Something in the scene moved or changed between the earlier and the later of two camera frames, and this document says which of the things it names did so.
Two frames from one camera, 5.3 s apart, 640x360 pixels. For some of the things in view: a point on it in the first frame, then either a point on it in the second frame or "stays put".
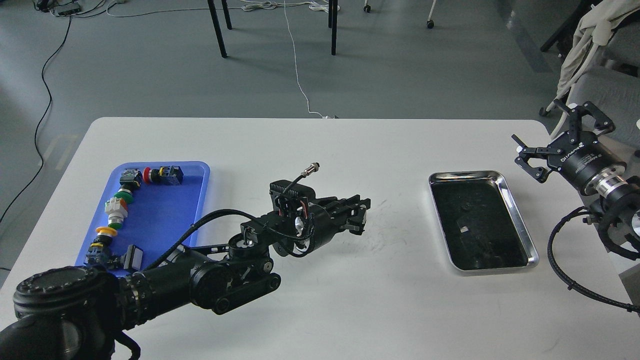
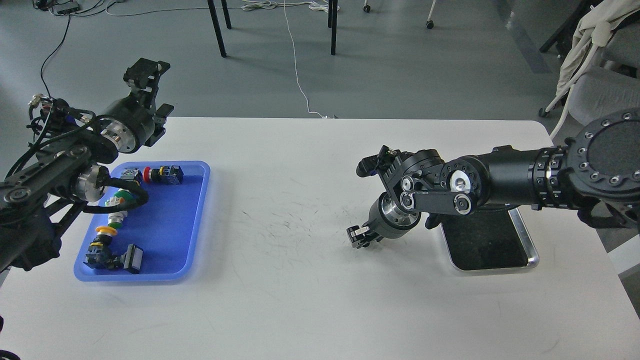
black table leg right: (333, 23) stays put
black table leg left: (216, 25) stays put
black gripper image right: (582, 161) → (387, 219)
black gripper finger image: (353, 202) → (146, 73)
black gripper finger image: (356, 222) → (160, 116)
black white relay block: (132, 260) stays put
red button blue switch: (167, 175) stays put
